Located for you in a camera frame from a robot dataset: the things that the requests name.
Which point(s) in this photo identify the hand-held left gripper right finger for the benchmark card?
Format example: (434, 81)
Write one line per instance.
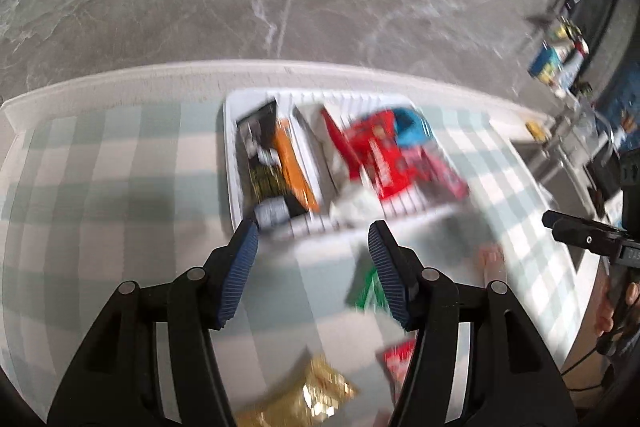
(390, 277)

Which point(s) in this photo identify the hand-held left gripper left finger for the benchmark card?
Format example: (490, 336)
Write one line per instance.
(240, 277)

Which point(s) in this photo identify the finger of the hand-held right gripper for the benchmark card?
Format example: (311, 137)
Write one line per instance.
(575, 232)

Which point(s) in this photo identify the green and red snack packet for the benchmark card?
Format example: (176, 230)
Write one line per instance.
(370, 292)

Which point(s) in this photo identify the white snack packet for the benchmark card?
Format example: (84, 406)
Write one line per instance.
(352, 207)

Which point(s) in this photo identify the small red snack packet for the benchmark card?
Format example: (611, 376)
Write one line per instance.
(400, 357)

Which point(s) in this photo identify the pale pink snack packet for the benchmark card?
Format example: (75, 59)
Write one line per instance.
(492, 257)

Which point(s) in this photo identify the white plastic tray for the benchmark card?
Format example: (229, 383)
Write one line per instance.
(320, 222)

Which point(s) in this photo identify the dark red snack packet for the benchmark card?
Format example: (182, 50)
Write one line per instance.
(442, 179)

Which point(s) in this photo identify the black snack packet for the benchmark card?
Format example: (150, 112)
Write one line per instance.
(260, 157)

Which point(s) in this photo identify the orange snack packet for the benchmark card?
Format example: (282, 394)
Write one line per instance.
(295, 167)

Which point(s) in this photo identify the gold snack packet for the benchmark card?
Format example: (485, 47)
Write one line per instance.
(307, 394)

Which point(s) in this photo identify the light blue snack packet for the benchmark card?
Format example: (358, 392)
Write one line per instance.
(411, 128)

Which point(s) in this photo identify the person's right hand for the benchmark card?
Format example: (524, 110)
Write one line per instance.
(607, 312)

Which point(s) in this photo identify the steel sink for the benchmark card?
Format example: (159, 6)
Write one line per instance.
(555, 162)

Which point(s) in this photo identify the yellow sponge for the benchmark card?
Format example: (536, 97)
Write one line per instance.
(537, 129)

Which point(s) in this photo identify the green checked tablecloth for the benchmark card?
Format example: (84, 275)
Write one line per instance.
(125, 187)

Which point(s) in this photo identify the blue utensil holder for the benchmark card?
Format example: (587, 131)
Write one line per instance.
(545, 61)

